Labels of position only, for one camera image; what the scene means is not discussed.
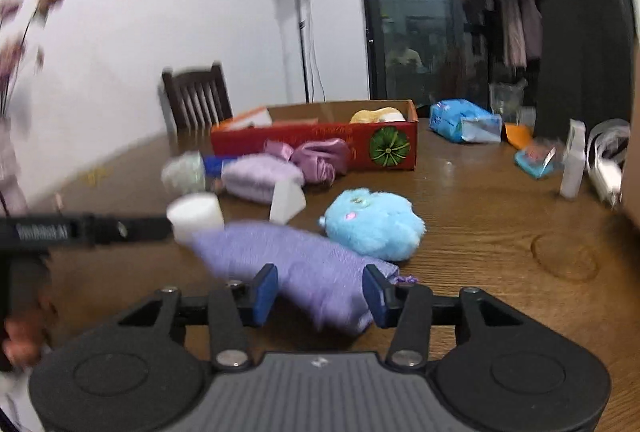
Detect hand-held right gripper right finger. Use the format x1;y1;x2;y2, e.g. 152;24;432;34
363;264;525;369

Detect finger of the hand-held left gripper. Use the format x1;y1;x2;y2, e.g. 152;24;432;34
90;213;174;244

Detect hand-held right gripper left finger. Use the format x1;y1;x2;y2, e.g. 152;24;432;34
117;263;279;371

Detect purple towel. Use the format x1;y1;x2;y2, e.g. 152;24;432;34
189;220;402;338

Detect white cylinder sponge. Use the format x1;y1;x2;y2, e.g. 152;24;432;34
166;193;225;244

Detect blue plush toy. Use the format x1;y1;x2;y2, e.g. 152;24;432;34
318;189;427;261

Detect green white mesh scrubber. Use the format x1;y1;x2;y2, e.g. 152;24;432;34
160;151;207;194

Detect white triangular sponge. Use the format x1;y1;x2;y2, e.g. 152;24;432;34
269;178;307;226

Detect lilac cloth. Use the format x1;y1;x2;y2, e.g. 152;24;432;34
221;159;304;204

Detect purple satin cloth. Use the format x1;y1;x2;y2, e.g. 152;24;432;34
263;137;352;186

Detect red cardboard box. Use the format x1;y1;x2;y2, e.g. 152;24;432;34
210;99;419;173

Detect person's left hand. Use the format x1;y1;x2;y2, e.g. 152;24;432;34
1;297;51;369

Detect dark wooden chair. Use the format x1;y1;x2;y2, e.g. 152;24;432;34
160;61;234;134

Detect pink dried flowers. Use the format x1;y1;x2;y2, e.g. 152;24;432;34
0;0;67;216

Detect yellow plush in box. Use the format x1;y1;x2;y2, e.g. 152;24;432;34
349;108;407;125

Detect blue wet wipes pack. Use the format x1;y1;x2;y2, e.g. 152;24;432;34
428;99;503;144

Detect small blue snack packet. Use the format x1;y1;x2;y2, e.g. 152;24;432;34
514;143;557;181

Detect clear glass cup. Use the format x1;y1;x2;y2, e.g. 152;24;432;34
489;81;527;124

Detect white spray bottle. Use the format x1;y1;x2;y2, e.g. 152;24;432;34
559;119;587;199

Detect studio light on stand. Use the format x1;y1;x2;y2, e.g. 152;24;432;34
276;0;332;105

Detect sliding glass door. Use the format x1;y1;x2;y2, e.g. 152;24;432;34
352;0;628;105

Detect white charger with cable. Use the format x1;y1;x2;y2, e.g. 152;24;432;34
586;119;632;209

